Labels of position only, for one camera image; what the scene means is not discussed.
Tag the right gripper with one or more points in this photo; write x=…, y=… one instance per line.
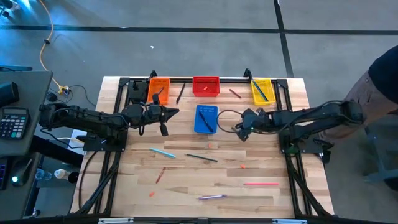
x=255, y=119

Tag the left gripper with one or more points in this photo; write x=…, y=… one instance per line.
x=154, y=113

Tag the black pen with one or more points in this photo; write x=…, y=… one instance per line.
x=206, y=121
x=180, y=93

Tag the dark red crayon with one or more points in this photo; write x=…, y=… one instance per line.
x=235, y=93

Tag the light blue pen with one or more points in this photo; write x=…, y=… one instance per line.
x=162, y=152

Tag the dark teal crayon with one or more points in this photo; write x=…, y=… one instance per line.
x=260, y=91

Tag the red pencil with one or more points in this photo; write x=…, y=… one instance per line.
x=160, y=175

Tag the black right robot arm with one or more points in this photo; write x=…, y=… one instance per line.
x=311, y=116

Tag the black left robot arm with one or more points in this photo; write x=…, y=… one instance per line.
x=93, y=118

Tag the orange plastic bin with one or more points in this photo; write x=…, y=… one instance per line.
x=154, y=84

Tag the blue plastic bin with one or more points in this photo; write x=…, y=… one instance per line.
x=211, y=112

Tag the red plastic bin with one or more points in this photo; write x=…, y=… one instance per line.
x=199, y=91

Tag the black table clamp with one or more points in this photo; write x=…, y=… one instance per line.
x=247, y=73
x=152, y=74

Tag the yellow plastic bin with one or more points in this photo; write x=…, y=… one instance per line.
x=269, y=93

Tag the dark green pencil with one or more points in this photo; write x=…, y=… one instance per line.
x=201, y=157

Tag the pink crayon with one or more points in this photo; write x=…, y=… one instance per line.
x=261, y=183

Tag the purple pen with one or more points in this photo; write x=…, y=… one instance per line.
x=213, y=197

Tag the black floor tape strip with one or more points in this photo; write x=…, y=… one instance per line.
x=155, y=30
x=284, y=53

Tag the white paper sheet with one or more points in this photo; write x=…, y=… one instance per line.
x=76, y=141

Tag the black plug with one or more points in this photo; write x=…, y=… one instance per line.
x=51, y=97

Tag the black desk beam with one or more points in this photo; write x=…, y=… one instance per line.
x=56, y=151

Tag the bottle with black cap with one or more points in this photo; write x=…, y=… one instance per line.
x=63, y=174

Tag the grey metal stand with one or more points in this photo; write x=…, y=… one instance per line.
x=376, y=152

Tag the clear plastic bottle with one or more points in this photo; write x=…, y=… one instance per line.
x=43, y=175

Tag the person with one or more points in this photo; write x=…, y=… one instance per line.
x=385, y=74

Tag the black calculator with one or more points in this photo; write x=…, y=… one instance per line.
x=14, y=123

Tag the black mouse with green light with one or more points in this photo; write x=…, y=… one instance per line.
x=21, y=174

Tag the black box on desk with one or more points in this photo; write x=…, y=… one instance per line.
x=7, y=93

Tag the dark grey side desk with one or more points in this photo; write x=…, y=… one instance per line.
x=18, y=202

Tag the dark keyboard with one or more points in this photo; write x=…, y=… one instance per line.
x=2, y=172

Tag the black aluminium table frame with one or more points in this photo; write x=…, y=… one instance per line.
x=233, y=80

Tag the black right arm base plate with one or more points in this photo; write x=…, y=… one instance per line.
x=312, y=144

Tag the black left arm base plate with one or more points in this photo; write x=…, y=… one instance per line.
x=93, y=144

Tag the grey metal bracket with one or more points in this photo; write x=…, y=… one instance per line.
x=115, y=220
x=289, y=221

